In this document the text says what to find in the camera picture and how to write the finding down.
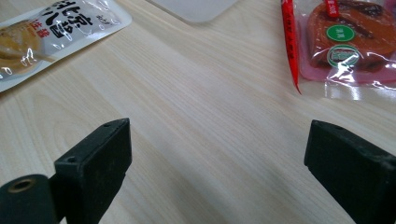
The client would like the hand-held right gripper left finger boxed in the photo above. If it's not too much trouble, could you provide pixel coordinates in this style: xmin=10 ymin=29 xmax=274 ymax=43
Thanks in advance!
xmin=49 ymin=117 xmax=133 ymax=224

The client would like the narrow red packet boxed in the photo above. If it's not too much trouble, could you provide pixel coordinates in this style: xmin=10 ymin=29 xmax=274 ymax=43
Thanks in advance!
xmin=280 ymin=0 xmax=303 ymax=95

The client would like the clear packet of red meat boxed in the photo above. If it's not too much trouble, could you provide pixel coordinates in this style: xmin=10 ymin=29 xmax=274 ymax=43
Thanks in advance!
xmin=293 ymin=0 xmax=396 ymax=101

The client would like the white sauce pouch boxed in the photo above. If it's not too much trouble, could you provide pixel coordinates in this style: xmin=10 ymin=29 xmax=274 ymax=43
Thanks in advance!
xmin=0 ymin=0 xmax=133 ymax=93

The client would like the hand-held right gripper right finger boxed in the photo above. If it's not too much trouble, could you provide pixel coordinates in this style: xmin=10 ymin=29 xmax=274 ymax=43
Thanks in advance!
xmin=304 ymin=119 xmax=396 ymax=224

